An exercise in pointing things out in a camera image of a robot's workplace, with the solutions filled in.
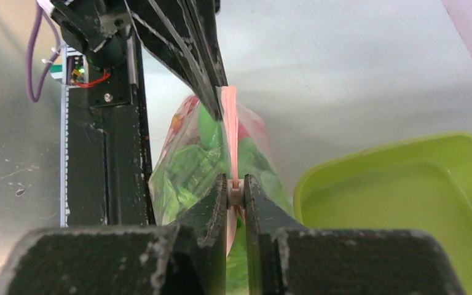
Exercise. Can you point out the green lettuce head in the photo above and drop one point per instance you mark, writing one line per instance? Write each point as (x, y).
(203, 175)

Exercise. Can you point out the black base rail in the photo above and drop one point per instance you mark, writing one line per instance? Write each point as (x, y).
(105, 148)

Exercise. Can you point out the clear pink zip bag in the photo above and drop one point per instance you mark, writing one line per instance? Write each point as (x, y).
(219, 171)

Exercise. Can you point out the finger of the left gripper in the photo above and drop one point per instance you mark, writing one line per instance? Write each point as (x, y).
(162, 30)
(200, 19)

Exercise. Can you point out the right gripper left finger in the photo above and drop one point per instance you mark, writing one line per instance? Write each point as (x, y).
(187, 256)

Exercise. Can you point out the green plastic tray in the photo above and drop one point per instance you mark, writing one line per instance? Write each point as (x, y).
(424, 184)

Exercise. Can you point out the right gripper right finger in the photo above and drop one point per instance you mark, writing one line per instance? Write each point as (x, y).
(286, 257)

